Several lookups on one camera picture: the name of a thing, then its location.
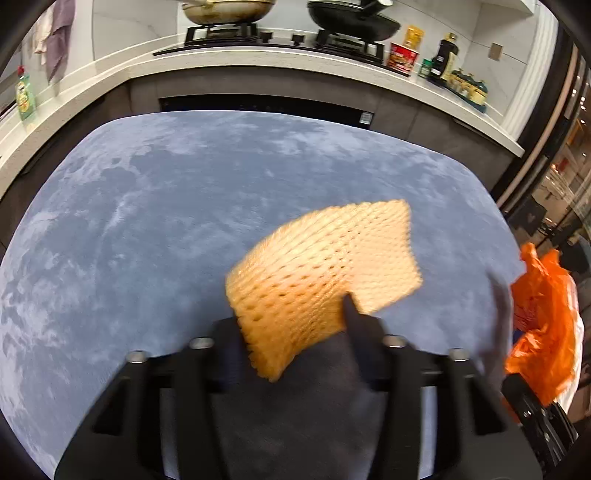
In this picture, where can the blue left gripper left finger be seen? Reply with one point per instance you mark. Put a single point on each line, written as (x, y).
(232, 356)

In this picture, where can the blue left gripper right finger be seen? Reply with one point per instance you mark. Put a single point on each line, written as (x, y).
(366, 336)

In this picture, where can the yellow foam net sleeve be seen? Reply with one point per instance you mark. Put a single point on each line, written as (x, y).
(287, 291)

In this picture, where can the orange plastic bag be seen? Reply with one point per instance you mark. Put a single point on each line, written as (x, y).
(543, 353)

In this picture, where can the white lined trash bin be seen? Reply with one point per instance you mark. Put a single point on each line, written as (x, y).
(566, 396)

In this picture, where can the white kitchen countertop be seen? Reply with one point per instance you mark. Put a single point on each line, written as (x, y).
(19, 143)

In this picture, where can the blue grey velvet tablecloth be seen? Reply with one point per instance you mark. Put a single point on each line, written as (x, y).
(126, 247)

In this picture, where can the glass sliding door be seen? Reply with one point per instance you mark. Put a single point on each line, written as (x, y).
(545, 195)

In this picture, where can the built-in black oven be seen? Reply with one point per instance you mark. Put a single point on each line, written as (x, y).
(304, 108)

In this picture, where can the green lidded condiment jar set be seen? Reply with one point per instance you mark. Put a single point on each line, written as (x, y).
(469, 89)

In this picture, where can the small green capped jar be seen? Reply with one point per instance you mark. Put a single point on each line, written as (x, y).
(425, 69)

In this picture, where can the dark soy sauce bottle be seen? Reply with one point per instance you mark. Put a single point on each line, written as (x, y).
(442, 64)

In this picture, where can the red instant noodle cup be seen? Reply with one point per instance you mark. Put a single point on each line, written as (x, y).
(402, 59)

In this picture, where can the yellow seasoning packet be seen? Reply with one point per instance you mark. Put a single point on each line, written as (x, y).
(413, 37)

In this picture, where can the black wok with lid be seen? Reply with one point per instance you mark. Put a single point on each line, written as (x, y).
(364, 20)

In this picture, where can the black gas stove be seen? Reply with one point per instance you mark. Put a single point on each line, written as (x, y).
(248, 34)

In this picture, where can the green dish soap bottle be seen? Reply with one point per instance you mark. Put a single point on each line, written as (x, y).
(25, 99)

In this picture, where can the beige wok with lid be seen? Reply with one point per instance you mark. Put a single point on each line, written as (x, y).
(220, 12)

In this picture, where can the purple hanging towel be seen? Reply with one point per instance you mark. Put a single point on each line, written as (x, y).
(57, 43)

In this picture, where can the white hanging cloth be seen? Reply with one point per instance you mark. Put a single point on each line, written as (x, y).
(42, 30)

